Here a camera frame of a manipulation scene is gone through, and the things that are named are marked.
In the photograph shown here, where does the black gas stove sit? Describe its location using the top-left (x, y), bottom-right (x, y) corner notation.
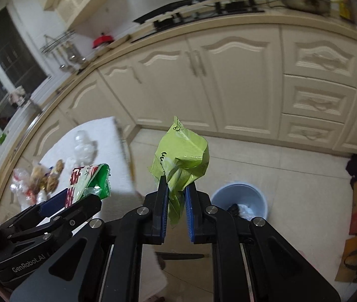
top-left (151, 0), bottom-right (266, 29)

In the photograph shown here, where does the red pot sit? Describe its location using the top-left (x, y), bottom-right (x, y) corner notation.
top-left (92, 32), bottom-right (115, 50)

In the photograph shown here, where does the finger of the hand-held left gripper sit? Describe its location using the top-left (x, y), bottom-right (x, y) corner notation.
top-left (0, 190), bottom-right (69, 232)
top-left (7, 193), bottom-right (102, 243)

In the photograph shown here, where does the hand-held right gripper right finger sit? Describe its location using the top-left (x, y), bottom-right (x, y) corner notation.
top-left (185, 182), bottom-right (341, 302)

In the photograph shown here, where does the cooking oil bottle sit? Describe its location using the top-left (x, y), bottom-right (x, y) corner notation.
top-left (335, 0), bottom-right (355, 21)

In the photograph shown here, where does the steel faucet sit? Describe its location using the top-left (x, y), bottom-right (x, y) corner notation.
top-left (24, 96), bottom-right (43, 114)

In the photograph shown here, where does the pinkish clear plastic bag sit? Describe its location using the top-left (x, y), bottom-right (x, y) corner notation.
top-left (11, 167), bottom-right (42, 203)

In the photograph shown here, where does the red green snack packet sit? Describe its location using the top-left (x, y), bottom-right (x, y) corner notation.
top-left (66, 163), bottom-right (112, 209)

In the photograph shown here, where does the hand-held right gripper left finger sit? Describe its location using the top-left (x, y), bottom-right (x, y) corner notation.
top-left (10, 174), bottom-right (169, 302)

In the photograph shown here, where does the light green snack wrapper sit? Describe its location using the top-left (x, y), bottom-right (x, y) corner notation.
top-left (150, 116), bottom-right (209, 229)

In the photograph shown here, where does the white tissue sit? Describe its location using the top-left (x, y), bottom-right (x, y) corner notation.
top-left (237, 204), bottom-right (258, 221)

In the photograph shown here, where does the black induction cooktop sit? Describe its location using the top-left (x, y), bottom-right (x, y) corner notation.
top-left (133, 0), bottom-right (199, 25)

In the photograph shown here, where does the blue plastic bin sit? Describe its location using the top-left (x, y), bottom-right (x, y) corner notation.
top-left (211, 181), bottom-right (268, 224)

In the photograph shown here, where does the crumpled clear plastic bag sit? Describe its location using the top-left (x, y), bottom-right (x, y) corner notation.
top-left (73, 130), bottom-right (99, 168)

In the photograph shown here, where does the wall utensil rack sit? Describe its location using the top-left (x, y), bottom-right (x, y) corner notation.
top-left (39, 29), bottom-right (76, 53)

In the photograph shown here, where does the kitchen window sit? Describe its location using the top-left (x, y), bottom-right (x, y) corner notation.
top-left (0, 6), bottom-right (49, 124)

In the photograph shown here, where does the pink cloth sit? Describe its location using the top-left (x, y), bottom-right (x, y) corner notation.
top-left (8, 88), bottom-right (27, 106)

